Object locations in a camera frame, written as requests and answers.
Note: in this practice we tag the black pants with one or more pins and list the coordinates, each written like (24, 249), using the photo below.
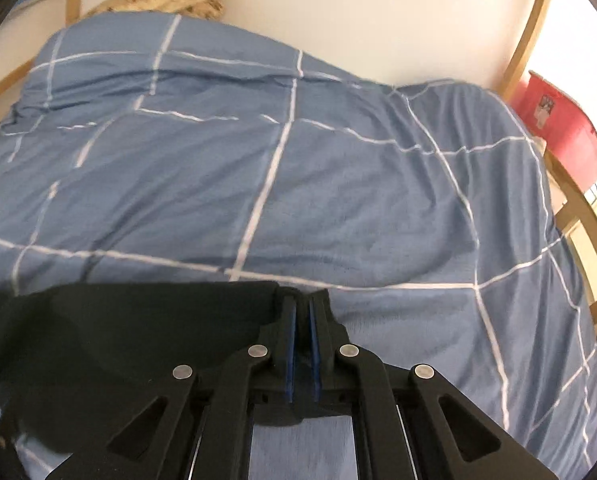
(128, 330)

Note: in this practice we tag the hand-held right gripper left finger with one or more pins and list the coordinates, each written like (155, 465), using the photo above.
(290, 355)

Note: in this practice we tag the red plastic storage box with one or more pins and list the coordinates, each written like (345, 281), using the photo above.
(561, 120)

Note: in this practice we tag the blue checked duvet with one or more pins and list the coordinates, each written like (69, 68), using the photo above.
(298, 175)

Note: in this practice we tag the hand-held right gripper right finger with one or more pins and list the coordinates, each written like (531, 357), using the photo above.
(312, 355)

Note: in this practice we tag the wooden bed frame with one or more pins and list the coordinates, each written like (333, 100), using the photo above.
(573, 220)

